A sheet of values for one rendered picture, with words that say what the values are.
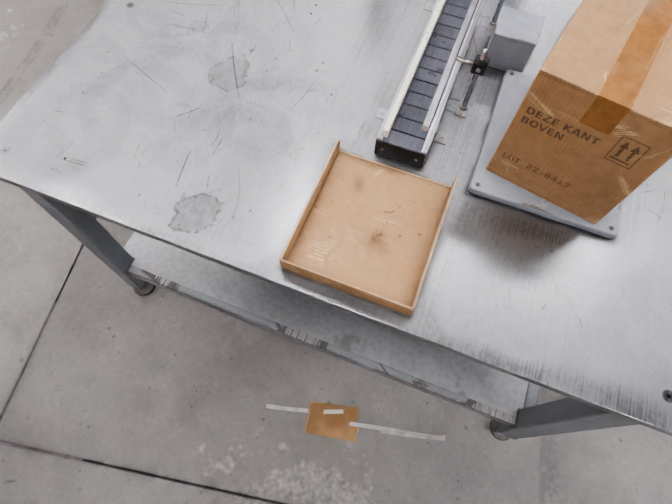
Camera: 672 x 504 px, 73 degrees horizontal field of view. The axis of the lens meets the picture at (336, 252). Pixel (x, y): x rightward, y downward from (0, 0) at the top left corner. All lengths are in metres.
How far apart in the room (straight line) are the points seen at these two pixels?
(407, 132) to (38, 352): 1.51
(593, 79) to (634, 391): 0.53
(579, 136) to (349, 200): 0.43
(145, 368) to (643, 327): 1.48
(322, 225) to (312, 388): 0.86
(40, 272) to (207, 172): 1.19
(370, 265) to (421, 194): 0.20
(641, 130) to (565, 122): 0.11
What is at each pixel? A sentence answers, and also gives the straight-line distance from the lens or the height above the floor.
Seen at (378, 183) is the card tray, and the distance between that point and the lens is 0.97.
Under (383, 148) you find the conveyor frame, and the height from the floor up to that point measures 0.86.
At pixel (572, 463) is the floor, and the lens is 1.83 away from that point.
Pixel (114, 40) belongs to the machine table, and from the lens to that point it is 1.35.
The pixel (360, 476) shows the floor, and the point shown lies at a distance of 1.64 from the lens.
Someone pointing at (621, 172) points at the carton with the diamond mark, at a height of 1.00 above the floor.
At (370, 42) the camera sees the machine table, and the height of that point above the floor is 0.83.
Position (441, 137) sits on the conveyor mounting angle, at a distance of 1.06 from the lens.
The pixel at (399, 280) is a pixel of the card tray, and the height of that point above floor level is 0.83.
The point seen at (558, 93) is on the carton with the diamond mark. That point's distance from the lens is 0.84.
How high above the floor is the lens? 1.64
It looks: 65 degrees down
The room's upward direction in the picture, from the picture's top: 3 degrees clockwise
